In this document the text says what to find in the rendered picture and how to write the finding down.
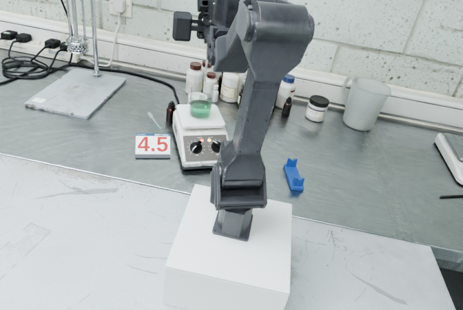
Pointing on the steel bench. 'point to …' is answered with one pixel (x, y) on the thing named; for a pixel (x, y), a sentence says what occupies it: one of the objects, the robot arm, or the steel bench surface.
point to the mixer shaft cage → (75, 43)
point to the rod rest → (296, 182)
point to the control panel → (202, 147)
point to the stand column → (94, 21)
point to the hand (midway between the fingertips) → (211, 22)
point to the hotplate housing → (193, 135)
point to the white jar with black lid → (317, 108)
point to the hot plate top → (215, 120)
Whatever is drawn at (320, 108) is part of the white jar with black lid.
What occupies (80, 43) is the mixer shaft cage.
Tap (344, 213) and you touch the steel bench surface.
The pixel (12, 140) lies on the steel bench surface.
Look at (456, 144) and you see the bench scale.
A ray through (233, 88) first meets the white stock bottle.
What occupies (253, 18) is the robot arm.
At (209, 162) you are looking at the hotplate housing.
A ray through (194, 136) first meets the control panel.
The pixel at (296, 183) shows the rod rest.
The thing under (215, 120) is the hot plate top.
